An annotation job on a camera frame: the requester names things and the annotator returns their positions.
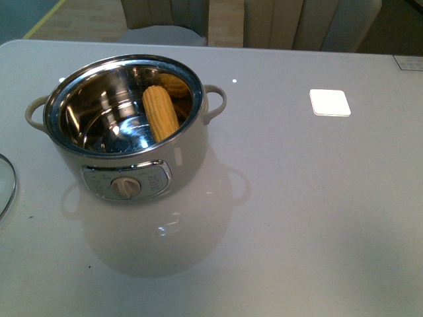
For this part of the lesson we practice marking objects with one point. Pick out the beige upholstered chair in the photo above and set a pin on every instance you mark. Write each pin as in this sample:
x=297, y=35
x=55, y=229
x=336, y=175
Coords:
x=312, y=25
x=166, y=22

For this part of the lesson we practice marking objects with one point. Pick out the left beige upholstered chair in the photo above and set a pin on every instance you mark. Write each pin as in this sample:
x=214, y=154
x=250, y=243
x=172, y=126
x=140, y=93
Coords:
x=166, y=22

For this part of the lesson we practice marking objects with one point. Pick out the yellow corn cob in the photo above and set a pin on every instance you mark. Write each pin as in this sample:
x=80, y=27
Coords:
x=160, y=112

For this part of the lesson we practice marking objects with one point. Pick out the right beige upholstered chair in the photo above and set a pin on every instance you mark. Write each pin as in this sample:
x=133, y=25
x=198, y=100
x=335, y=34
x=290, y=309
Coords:
x=312, y=25

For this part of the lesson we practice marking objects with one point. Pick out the table label sticker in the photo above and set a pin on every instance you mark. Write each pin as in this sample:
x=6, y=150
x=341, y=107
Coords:
x=409, y=63

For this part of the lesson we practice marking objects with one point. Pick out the beige electric cooking pot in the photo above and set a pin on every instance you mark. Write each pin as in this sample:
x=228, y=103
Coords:
x=97, y=121

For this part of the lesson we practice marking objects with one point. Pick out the glass pot lid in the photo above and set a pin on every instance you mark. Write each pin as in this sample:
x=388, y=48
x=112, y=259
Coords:
x=8, y=185

